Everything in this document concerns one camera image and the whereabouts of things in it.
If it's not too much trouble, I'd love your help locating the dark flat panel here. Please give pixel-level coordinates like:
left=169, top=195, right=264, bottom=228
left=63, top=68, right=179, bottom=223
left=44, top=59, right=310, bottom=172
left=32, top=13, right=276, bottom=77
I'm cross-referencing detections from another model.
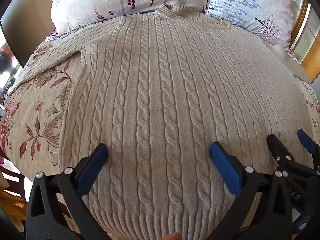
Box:
left=0, top=0, right=54, bottom=68

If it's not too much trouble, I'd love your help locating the dark wooden chair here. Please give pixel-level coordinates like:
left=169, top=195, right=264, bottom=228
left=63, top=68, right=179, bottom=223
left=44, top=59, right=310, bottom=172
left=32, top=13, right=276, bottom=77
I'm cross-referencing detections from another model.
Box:
left=0, top=149, right=27, bottom=189

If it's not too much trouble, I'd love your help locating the floral bed sheet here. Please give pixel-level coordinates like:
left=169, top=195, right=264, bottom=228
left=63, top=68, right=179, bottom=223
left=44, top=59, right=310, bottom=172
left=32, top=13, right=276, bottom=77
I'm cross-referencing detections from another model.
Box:
left=0, top=30, right=320, bottom=233

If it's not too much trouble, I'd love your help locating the lavender and tree print pillow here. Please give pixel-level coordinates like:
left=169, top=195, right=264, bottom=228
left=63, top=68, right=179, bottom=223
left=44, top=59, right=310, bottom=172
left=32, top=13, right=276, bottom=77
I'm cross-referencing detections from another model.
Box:
left=205, top=0, right=299, bottom=53

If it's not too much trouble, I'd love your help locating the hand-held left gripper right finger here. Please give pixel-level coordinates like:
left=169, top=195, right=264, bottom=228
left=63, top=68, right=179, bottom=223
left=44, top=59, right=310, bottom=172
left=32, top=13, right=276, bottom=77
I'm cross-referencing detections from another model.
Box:
left=209, top=141, right=300, bottom=240

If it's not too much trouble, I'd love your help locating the yellow cloth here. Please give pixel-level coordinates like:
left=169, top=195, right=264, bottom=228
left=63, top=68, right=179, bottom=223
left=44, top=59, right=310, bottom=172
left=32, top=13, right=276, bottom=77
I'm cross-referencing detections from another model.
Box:
left=0, top=187, right=28, bottom=222

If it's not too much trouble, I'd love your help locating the frosted glass panel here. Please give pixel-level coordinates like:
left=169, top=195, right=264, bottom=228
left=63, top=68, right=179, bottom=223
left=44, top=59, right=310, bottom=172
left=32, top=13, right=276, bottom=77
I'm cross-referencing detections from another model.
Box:
left=296, top=5, right=320, bottom=63

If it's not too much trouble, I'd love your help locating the cream cable knit sweater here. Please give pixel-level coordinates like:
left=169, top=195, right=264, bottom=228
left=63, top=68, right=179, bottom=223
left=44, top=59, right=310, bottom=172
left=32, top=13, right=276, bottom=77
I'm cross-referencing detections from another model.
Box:
left=10, top=4, right=318, bottom=240

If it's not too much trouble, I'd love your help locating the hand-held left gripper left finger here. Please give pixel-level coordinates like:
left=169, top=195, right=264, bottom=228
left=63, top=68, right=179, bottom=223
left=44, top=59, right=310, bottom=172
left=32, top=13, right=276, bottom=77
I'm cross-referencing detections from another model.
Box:
left=25, top=143, right=118, bottom=240

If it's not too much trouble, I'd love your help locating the wooden headboard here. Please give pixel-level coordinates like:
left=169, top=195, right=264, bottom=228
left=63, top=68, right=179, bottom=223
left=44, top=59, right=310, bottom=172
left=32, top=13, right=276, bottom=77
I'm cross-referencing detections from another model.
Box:
left=290, top=0, right=320, bottom=83

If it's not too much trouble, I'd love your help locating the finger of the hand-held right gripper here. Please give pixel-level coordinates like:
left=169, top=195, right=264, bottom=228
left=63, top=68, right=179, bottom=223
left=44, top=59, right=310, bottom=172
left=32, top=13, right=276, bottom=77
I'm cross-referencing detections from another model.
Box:
left=297, top=129, right=320, bottom=170
left=266, top=134, right=297, bottom=168

